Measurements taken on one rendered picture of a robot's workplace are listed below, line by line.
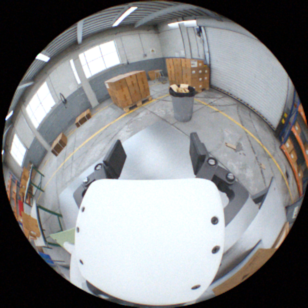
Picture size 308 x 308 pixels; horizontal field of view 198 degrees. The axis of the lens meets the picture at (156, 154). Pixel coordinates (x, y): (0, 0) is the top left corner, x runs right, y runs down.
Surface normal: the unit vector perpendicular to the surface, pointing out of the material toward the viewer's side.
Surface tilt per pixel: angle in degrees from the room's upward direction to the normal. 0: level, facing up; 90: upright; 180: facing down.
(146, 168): 0
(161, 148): 0
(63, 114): 90
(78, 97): 90
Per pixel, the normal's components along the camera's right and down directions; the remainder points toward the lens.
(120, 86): 0.61, 0.60
